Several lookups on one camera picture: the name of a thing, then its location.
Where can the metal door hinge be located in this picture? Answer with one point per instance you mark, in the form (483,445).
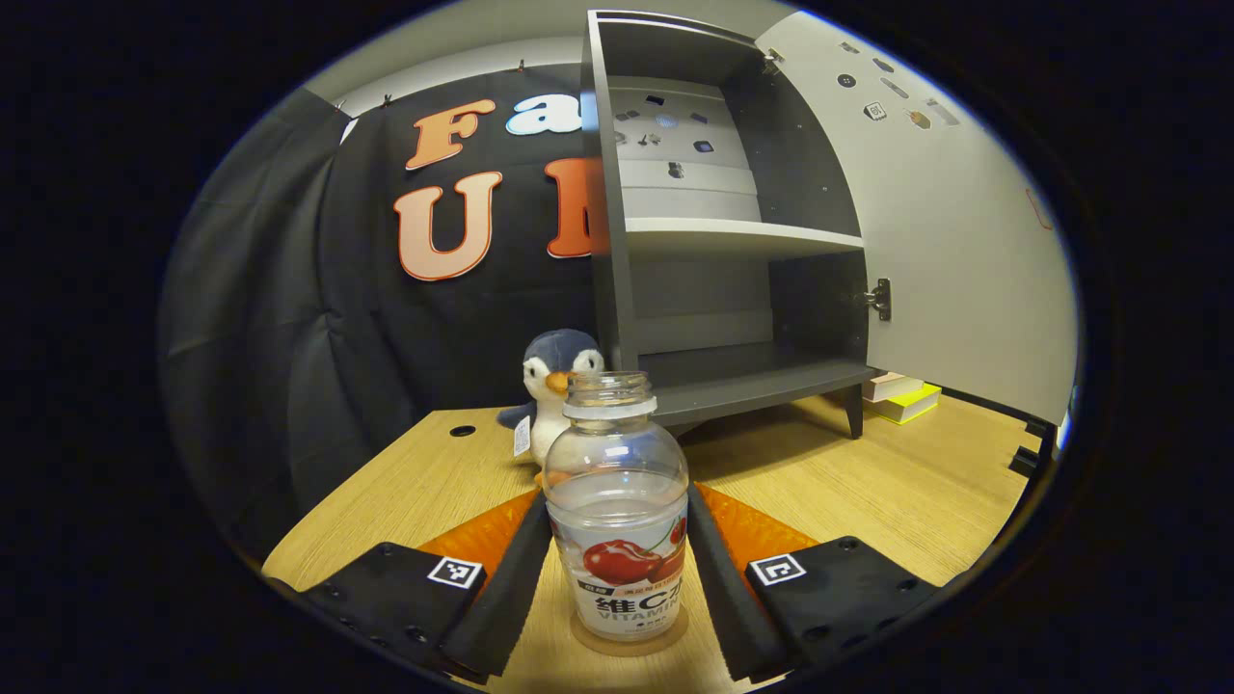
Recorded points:
(879,299)
(771,61)

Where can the black backdrop cloth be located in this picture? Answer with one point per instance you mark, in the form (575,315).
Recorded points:
(270,337)

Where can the penguin plush toy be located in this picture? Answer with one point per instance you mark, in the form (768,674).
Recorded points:
(554,352)

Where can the round brown coaster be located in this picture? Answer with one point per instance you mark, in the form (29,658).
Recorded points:
(583,638)

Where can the yellow book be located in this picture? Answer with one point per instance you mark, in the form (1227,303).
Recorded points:
(911,407)

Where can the white cabinet shelf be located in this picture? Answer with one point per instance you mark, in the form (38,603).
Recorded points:
(723,233)

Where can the black table bracket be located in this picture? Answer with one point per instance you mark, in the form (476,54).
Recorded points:
(1027,461)
(1039,429)

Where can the brown patterned book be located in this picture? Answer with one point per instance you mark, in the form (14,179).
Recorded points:
(892,386)

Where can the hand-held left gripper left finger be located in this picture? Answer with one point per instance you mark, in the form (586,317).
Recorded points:
(506,598)

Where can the clear plastic bottle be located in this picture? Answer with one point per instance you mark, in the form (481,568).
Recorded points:
(617,463)

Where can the white cabinet door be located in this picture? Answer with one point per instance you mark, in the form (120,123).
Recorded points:
(964,241)

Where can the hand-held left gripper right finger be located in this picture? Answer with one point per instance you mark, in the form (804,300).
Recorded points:
(723,598)

